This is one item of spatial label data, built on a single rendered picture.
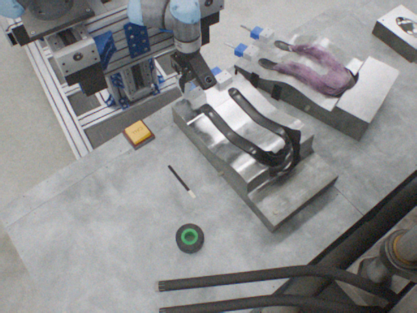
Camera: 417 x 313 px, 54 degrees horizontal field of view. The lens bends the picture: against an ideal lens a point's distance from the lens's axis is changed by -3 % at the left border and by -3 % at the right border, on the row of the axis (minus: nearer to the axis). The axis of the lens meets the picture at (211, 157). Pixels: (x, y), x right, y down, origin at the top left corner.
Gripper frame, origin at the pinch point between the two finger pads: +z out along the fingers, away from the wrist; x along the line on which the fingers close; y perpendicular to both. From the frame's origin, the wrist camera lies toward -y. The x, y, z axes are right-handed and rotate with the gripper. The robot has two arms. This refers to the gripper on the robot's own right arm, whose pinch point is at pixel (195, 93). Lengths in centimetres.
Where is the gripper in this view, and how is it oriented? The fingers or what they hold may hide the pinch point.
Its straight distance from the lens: 134.6
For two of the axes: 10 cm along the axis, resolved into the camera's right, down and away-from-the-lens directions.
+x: -7.9, 5.3, -2.9
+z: 0.1, 4.9, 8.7
